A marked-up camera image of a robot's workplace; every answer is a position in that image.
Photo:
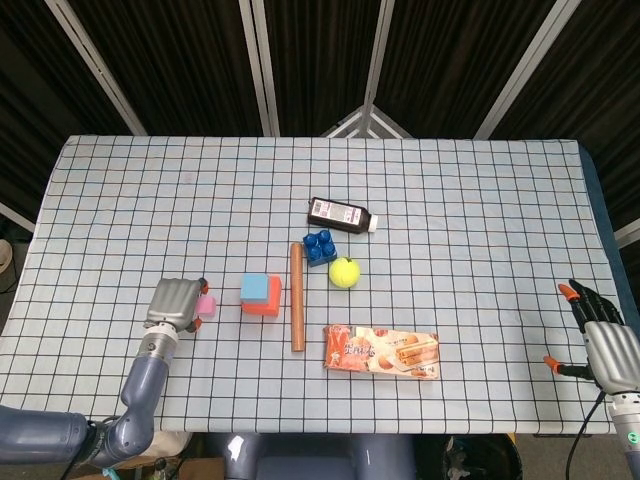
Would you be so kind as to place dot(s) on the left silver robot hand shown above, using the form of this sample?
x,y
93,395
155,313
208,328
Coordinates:
x,y
172,302

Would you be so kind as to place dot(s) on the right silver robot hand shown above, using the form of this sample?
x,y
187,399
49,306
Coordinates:
x,y
615,355

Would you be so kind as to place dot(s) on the small pink foam cube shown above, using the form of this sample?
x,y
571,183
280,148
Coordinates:
x,y
209,306

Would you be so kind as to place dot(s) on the medium blue foam cube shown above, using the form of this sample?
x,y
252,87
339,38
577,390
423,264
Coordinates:
x,y
255,288

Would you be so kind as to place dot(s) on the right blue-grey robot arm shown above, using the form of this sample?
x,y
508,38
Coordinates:
x,y
625,440

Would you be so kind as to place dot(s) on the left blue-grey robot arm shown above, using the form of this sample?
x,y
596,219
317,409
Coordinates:
x,y
145,380

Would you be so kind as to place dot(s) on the large orange foam cube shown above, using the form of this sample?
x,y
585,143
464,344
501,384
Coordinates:
x,y
275,302

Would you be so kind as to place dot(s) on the white partition base bar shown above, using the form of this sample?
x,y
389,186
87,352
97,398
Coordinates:
x,y
627,234
17,217

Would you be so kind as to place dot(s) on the brown wooden rod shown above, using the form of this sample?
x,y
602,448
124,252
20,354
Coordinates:
x,y
298,300

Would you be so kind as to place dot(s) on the white plastic bag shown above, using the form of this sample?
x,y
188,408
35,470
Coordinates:
x,y
170,442

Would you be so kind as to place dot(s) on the blue studded toy brick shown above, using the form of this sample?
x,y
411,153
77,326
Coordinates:
x,y
320,250

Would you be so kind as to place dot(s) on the black trash bin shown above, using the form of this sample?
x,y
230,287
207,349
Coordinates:
x,y
490,460

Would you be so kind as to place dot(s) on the brown cardboard box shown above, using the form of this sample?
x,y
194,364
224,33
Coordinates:
x,y
205,470

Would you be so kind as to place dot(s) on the white round object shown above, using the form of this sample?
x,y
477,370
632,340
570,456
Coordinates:
x,y
5,256

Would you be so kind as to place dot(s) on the yellow tennis ball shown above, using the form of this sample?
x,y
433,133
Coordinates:
x,y
344,273

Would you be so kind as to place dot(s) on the small teal plastic item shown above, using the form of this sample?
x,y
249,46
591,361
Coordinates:
x,y
109,472

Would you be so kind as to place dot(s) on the brown bottle white cap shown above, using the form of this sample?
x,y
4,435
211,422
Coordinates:
x,y
335,214

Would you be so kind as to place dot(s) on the blue-grey robot torso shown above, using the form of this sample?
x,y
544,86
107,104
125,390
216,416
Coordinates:
x,y
300,460

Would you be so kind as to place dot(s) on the light checkered tablecloth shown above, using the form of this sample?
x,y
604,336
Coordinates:
x,y
450,225

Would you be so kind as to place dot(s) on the orange egg roll box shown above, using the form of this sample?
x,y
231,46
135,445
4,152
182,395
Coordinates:
x,y
380,352

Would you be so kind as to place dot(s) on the white partition base foot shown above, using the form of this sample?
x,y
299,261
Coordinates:
x,y
367,117

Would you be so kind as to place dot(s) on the white aluminium partition post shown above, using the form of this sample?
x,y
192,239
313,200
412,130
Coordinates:
x,y
95,67
375,55
530,65

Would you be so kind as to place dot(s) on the white double partition post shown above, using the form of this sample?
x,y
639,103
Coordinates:
x,y
260,65

